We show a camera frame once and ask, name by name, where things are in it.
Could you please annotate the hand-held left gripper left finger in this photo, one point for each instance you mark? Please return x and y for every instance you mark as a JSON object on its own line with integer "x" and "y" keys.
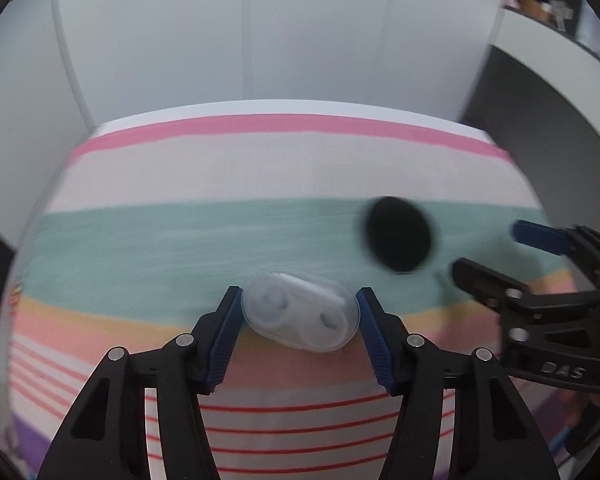
{"x": 225, "y": 340}

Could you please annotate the black round object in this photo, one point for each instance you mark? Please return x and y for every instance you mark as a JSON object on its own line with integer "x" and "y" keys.
{"x": 397, "y": 235}

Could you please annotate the striped colourful tablecloth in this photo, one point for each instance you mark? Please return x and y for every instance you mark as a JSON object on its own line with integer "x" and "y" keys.
{"x": 205, "y": 230}

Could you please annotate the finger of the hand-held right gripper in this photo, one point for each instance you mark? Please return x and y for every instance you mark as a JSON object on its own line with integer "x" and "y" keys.
{"x": 485, "y": 280}
{"x": 537, "y": 235}

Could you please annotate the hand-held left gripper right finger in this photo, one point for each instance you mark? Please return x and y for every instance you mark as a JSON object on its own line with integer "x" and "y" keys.
{"x": 375, "y": 340}

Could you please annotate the clear oval plastic case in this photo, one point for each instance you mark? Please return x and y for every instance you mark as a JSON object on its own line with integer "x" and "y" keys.
{"x": 300, "y": 310}

